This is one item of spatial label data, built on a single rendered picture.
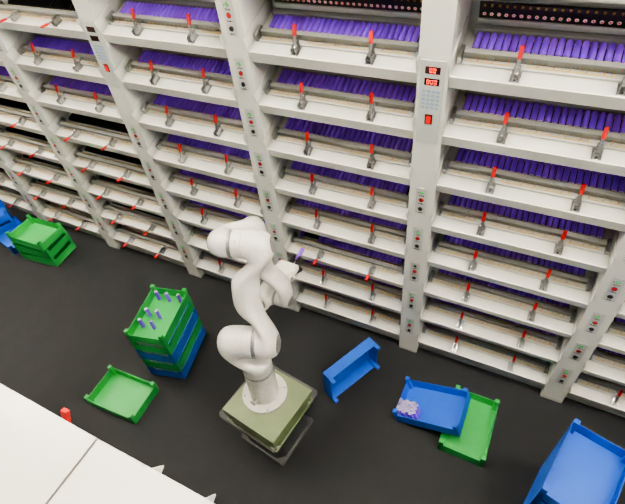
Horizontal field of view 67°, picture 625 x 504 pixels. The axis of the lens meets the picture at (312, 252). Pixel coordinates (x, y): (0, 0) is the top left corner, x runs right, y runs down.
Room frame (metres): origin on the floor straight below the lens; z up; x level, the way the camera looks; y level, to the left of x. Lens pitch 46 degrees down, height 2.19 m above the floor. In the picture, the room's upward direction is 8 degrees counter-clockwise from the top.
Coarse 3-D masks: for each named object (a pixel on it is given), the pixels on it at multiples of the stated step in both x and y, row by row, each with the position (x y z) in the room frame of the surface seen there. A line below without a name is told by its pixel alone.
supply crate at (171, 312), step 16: (160, 288) 1.65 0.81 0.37; (144, 304) 1.57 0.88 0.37; (160, 304) 1.59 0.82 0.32; (176, 304) 1.57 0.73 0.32; (144, 320) 1.50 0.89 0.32; (160, 320) 1.48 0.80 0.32; (176, 320) 1.45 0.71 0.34; (128, 336) 1.38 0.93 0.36; (144, 336) 1.40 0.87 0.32; (160, 336) 1.33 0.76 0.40
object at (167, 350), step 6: (192, 306) 1.59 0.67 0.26; (186, 312) 1.54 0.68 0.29; (186, 318) 1.52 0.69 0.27; (180, 324) 1.46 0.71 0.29; (180, 330) 1.45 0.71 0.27; (174, 336) 1.40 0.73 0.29; (132, 342) 1.38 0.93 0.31; (174, 342) 1.38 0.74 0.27; (138, 348) 1.38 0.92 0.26; (144, 348) 1.37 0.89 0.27; (150, 348) 1.36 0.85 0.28; (156, 348) 1.34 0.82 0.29; (162, 348) 1.33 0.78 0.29; (168, 348) 1.33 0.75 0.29; (174, 348) 1.36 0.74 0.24; (168, 354) 1.33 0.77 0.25
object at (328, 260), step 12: (288, 240) 1.69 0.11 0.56; (312, 240) 1.68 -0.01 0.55; (288, 252) 1.67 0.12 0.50; (312, 252) 1.62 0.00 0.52; (324, 264) 1.57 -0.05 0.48; (336, 264) 1.52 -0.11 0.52; (348, 264) 1.51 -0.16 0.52; (360, 264) 1.49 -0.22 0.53; (396, 264) 1.44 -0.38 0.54; (372, 276) 1.42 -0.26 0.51; (384, 276) 1.40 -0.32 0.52; (396, 276) 1.39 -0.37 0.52
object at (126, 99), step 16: (80, 0) 2.06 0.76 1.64; (96, 0) 2.07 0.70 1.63; (80, 16) 2.08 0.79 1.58; (96, 16) 2.04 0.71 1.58; (112, 48) 2.05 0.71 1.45; (128, 48) 2.12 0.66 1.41; (112, 64) 2.04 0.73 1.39; (128, 96) 2.04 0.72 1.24; (128, 112) 2.05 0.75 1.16; (128, 128) 2.08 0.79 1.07; (144, 128) 2.05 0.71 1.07; (144, 144) 2.04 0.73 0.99; (160, 176) 2.04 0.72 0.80; (176, 224) 2.04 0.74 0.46; (176, 240) 2.07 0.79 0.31; (192, 256) 2.04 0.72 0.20; (192, 272) 2.06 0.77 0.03
